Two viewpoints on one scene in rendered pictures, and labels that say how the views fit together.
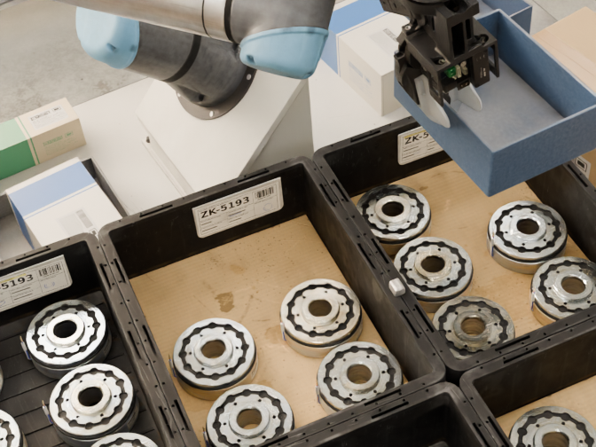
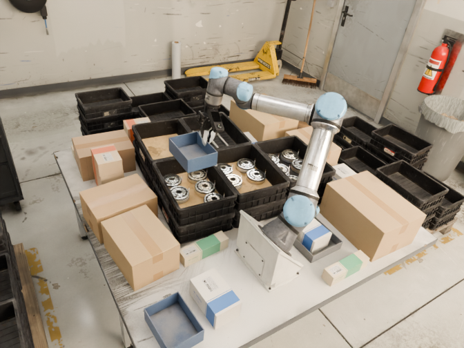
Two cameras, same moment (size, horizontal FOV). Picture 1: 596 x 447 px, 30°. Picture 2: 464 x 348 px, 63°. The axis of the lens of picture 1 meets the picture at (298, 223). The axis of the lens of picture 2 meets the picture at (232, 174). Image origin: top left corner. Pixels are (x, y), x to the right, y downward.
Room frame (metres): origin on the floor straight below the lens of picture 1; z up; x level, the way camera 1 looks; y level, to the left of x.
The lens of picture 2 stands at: (2.42, -0.34, 2.07)
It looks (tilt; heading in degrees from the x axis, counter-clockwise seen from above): 36 degrees down; 169
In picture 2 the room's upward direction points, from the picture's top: 7 degrees clockwise
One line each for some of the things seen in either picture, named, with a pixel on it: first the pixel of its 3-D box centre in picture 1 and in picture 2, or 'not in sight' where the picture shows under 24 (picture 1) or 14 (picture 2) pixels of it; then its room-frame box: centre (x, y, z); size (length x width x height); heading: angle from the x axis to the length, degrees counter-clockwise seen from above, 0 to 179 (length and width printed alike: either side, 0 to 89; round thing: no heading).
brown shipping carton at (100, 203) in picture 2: not in sight; (119, 206); (0.96, -0.59, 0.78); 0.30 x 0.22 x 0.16; 120
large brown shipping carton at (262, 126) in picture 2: not in sight; (262, 120); (0.09, 0.30, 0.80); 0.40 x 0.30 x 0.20; 26
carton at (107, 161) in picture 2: not in sight; (106, 159); (0.71, -0.67, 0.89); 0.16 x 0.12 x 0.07; 22
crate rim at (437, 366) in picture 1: (261, 302); (246, 168); (0.83, 0.05, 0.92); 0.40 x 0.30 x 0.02; 19
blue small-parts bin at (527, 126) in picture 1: (494, 98); (192, 151); (0.95, -0.24, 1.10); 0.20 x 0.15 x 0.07; 24
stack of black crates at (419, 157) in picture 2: not in sight; (392, 161); (-0.03, 1.52, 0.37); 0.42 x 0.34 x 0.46; 24
